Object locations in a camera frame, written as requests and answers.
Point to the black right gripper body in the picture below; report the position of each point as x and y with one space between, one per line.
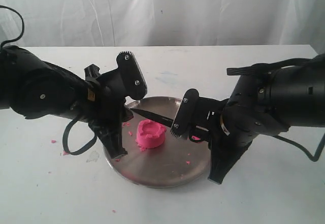
235 122

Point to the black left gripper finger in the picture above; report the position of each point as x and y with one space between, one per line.
109 131
131 75

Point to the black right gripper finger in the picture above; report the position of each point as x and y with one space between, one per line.
182 121
222 160

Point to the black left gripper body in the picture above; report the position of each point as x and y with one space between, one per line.
104 101

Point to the black knife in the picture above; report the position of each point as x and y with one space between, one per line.
154 117

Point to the pink clay lump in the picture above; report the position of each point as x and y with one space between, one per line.
150 134

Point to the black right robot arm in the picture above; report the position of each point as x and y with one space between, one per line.
297 91

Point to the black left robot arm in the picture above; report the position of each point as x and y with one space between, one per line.
35 88

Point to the pink smear crumb on plate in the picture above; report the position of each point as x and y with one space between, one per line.
195 139

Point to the round steel plate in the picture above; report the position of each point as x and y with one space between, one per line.
176 162

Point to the white curtain backdrop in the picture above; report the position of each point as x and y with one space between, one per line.
165 22

